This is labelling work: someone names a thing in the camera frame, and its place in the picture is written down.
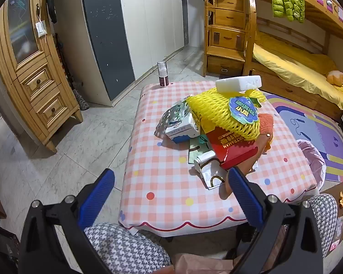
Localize pastel rainbow rug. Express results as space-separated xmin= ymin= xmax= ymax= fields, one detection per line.
xmin=263 ymin=91 xmax=343 ymax=183

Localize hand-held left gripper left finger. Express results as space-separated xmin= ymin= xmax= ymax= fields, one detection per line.
xmin=19 ymin=168 xmax=116 ymax=274

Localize dark patterned cloth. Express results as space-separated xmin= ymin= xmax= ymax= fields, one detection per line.
xmin=71 ymin=88 xmax=90 ymax=111

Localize wooden bunk bed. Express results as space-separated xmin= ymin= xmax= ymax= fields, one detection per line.
xmin=243 ymin=0 xmax=343 ymax=120

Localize white plastic bag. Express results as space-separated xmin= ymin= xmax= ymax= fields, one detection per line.
xmin=193 ymin=151 xmax=229 ymax=190

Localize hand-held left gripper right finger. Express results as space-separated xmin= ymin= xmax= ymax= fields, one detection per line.
xmin=227 ymin=166 xmax=323 ymax=274

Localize green puffer jacket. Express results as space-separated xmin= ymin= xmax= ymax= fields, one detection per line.
xmin=271 ymin=0 xmax=306 ymax=23

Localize white and grey wardrobe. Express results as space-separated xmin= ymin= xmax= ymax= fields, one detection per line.
xmin=80 ymin=0 xmax=189 ymax=106

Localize red cardboard box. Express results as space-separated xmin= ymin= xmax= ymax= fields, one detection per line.
xmin=206 ymin=127 xmax=259 ymax=170

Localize dark hanging clothes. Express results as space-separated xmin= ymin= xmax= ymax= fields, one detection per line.
xmin=45 ymin=0 xmax=58 ymax=25

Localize dark red spray bottle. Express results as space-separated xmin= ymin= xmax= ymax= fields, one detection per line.
xmin=157 ymin=61 xmax=169 ymax=87

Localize green and white box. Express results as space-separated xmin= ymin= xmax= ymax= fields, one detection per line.
xmin=188 ymin=134 xmax=215 ymax=164

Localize person's right leg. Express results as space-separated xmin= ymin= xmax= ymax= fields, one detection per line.
xmin=309 ymin=193 xmax=338 ymax=259

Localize white and blue carton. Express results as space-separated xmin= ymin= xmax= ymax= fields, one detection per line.
xmin=164 ymin=113 xmax=201 ymax=145

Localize wooden cabinet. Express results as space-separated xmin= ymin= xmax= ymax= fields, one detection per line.
xmin=0 ymin=0 xmax=84 ymax=153

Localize green white printed carton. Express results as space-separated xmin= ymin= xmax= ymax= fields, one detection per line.
xmin=154 ymin=98 xmax=190 ymax=137

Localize orange knitted cloth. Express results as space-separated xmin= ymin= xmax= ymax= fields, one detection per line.
xmin=257 ymin=113 xmax=275 ymax=152

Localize person's left leg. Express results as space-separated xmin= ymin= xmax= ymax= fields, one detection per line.
xmin=84 ymin=223 xmax=172 ymax=274

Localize white foam block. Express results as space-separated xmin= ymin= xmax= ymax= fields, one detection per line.
xmin=216 ymin=75 xmax=262 ymax=94

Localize yellow bedsheet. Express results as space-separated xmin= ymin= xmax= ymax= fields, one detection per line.
xmin=253 ymin=31 xmax=343 ymax=110

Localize yellow foam net sleeve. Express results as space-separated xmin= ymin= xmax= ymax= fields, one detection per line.
xmin=187 ymin=87 xmax=267 ymax=142

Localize orange plush pillow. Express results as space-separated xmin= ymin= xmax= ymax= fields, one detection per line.
xmin=326 ymin=70 xmax=343 ymax=86

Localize pink checkered tablecloth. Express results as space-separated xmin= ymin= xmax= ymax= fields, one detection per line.
xmin=118 ymin=80 xmax=318 ymax=237

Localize wooden stair drawers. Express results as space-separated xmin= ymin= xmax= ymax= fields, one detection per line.
xmin=202 ymin=0 xmax=259 ymax=77

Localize brown paper bag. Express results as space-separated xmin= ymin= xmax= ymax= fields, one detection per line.
xmin=171 ymin=253 xmax=246 ymax=274

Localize brown paper cone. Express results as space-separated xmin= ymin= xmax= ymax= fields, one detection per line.
xmin=221 ymin=160 xmax=259 ymax=197

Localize person's leg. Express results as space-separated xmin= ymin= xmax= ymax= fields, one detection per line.
xmin=309 ymin=193 xmax=338 ymax=259
xmin=84 ymin=223 xmax=172 ymax=274

